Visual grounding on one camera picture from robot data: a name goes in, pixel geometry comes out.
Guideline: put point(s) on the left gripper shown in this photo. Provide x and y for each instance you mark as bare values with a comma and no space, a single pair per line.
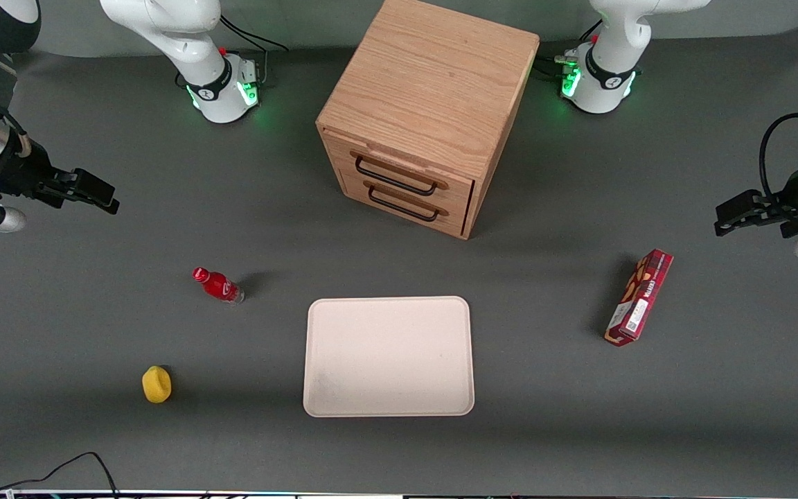
789,199

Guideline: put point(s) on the red snack box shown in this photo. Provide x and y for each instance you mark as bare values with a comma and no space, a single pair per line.
640,298

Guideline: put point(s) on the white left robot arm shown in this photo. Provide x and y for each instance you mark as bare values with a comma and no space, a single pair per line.
614,48

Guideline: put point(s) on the beige plastic tray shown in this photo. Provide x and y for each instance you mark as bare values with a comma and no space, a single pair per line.
388,357

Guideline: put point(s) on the small red bottle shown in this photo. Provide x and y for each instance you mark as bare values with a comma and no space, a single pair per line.
217,284

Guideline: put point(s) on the wooden drawer cabinet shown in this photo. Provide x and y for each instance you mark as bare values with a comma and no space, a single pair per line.
433,69

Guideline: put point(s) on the yellow lemon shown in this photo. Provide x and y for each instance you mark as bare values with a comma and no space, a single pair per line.
156,384

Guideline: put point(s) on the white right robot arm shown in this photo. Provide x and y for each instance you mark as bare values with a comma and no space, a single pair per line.
163,28

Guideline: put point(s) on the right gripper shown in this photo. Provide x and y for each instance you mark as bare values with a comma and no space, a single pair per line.
23,172

